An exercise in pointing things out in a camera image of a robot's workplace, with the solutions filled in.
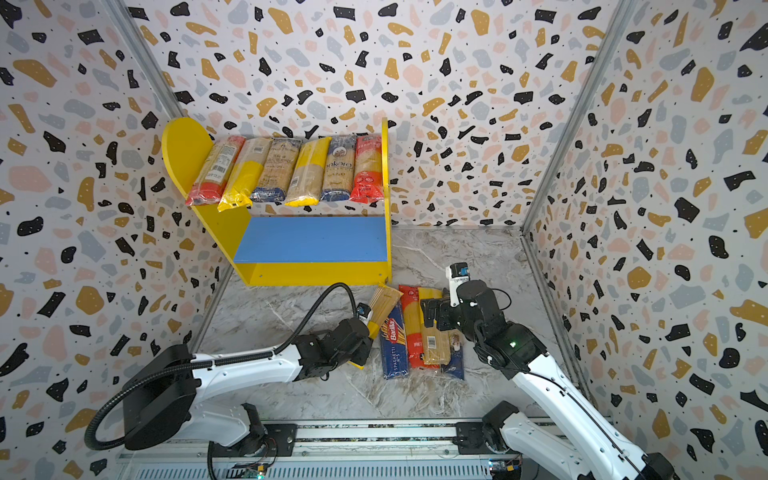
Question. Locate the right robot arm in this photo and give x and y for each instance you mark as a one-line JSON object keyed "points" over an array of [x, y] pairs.
{"points": [[590, 447]]}

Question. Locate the metal base rail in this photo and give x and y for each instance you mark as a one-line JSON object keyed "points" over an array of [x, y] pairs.
{"points": [[435, 448]]}

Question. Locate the yellow spaghetti bag with text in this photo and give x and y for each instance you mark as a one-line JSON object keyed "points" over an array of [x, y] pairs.
{"points": [[382, 302]]}

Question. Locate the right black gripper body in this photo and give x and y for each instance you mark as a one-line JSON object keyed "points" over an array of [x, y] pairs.
{"points": [[445, 315]]}

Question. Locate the blue Barilla spaghetti bag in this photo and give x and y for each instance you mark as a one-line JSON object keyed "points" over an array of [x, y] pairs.
{"points": [[393, 345]]}

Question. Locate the navy spaghetti bag far right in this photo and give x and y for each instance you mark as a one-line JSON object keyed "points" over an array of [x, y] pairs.
{"points": [[455, 366]]}

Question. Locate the blue white spaghetti bag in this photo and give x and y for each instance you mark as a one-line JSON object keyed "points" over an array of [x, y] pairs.
{"points": [[339, 169]]}

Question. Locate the red bag underneath pile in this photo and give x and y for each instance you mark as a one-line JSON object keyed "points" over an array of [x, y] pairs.
{"points": [[412, 321]]}

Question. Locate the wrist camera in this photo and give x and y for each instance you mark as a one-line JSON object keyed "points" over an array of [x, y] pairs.
{"points": [[457, 274], [364, 312]]}

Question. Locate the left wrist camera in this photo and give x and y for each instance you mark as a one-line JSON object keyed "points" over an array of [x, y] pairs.
{"points": [[364, 312]]}

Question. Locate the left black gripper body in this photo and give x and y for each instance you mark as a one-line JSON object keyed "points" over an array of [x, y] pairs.
{"points": [[360, 354]]}

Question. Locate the long yellow spaghetti bag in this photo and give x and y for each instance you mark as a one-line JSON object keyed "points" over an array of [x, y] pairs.
{"points": [[245, 174]]}

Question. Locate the yellow top spaghetti bag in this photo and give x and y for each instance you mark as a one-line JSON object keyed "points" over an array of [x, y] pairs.
{"points": [[306, 184]]}

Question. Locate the yellow shelf unit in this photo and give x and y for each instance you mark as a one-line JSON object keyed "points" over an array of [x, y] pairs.
{"points": [[304, 250]]}

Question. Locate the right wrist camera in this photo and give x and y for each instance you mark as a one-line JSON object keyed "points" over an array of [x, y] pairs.
{"points": [[457, 274]]}

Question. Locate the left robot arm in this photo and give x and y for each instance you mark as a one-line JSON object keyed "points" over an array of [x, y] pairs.
{"points": [[180, 405]]}

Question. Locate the red label spaghetti bag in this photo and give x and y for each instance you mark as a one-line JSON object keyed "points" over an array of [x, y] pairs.
{"points": [[210, 184]]}

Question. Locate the dark blue spaghetti bag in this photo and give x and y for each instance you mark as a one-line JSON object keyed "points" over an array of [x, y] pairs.
{"points": [[278, 169]]}

